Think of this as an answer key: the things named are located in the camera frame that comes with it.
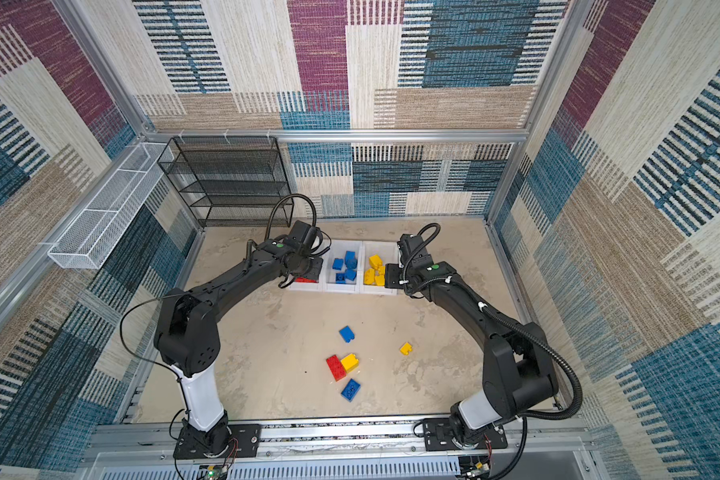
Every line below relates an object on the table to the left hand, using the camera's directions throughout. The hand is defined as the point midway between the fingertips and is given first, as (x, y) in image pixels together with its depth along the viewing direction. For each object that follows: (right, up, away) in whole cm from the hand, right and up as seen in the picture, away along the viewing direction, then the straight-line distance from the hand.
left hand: (315, 263), depth 92 cm
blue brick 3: (+10, -4, +10) cm, 15 cm away
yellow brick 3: (+19, 0, +11) cm, 22 cm away
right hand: (+24, -4, -4) cm, 25 cm away
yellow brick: (+20, -6, +7) cm, 22 cm away
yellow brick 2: (+17, -4, +6) cm, 18 cm away
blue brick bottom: (+11, -33, -11) cm, 37 cm away
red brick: (-4, -6, +5) cm, 8 cm away
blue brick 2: (+6, -1, +13) cm, 14 cm away
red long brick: (+7, -28, -9) cm, 30 cm away
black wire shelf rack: (-34, +29, +19) cm, 49 cm away
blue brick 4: (+10, -21, -3) cm, 23 cm away
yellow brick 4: (+11, -27, -9) cm, 30 cm away
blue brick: (+10, +1, +12) cm, 16 cm away
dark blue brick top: (+7, -5, +7) cm, 11 cm away
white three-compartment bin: (+23, +4, +14) cm, 27 cm away
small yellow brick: (+27, -24, -5) cm, 37 cm away
